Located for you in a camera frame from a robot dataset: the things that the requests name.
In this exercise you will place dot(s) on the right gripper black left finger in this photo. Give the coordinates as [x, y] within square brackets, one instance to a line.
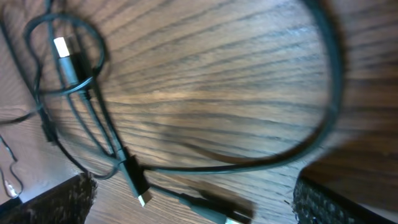
[68, 202]

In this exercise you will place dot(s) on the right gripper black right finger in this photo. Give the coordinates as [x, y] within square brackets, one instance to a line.
[316, 204]

